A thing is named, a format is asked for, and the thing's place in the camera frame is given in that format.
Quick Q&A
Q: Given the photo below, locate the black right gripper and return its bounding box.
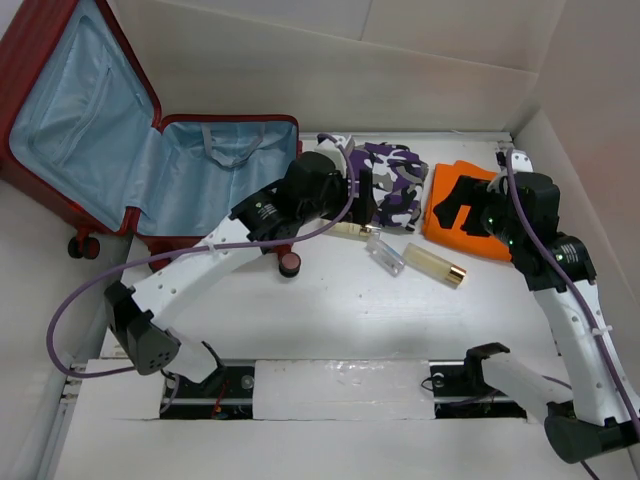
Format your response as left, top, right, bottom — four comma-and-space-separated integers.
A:
433, 174, 524, 249

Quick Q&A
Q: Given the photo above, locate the cream pump lotion bottle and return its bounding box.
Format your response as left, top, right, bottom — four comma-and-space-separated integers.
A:
326, 222, 380, 239

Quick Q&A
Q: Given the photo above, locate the orange garment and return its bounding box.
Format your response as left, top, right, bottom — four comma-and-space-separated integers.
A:
420, 159, 515, 263

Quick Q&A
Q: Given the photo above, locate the purple camouflage garment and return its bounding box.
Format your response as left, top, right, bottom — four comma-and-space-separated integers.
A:
350, 142, 429, 232

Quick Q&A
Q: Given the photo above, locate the clear plastic small bottle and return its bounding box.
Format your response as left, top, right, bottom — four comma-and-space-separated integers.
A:
366, 237, 405, 277

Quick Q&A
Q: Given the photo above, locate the cream bottle gold cap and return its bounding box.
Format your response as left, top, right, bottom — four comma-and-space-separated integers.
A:
403, 243, 466, 288

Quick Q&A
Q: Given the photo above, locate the red hard-shell suitcase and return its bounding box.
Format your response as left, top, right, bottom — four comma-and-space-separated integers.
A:
1, 1, 301, 259

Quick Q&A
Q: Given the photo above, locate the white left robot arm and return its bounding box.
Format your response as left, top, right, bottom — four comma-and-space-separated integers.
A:
104, 138, 355, 397

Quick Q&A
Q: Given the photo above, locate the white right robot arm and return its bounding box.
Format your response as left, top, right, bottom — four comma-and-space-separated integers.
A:
434, 172, 639, 464

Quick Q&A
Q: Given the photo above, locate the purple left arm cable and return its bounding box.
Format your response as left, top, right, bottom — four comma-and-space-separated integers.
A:
47, 132, 357, 416

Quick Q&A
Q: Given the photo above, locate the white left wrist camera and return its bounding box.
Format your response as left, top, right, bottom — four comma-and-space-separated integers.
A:
314, 134, 355, 176

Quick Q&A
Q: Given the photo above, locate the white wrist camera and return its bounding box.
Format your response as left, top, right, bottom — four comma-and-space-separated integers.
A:
314, 134, 355, 176
504, 148, 534, 173

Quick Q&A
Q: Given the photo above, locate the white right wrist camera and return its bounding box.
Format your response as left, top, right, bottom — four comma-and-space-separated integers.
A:
504, 148, 534, 173

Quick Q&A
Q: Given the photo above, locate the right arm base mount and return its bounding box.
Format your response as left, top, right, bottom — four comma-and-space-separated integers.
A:
420, 360, 527, 420

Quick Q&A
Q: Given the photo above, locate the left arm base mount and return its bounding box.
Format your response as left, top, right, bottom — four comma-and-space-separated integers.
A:
159, 362, 255, 421

